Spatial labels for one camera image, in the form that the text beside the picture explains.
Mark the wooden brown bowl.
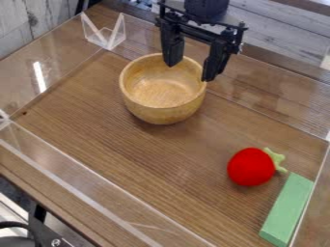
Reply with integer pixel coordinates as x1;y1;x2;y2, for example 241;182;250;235
119;53;206;124

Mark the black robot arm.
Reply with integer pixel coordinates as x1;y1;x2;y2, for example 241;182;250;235
156;0;247;82

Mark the clear acrylic enclosure wall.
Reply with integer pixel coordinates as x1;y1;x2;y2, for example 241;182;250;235
0;110;215;247

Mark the black metal table frame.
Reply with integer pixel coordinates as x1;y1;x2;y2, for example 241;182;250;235
0;199;76;247

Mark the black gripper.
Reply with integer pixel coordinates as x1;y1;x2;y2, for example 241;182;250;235
158;0;249;82

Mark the green foam block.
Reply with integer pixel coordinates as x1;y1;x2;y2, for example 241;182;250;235
259;173;313;247

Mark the red plush strawberry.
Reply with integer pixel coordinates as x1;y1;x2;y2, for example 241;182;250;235
227;147;287;186

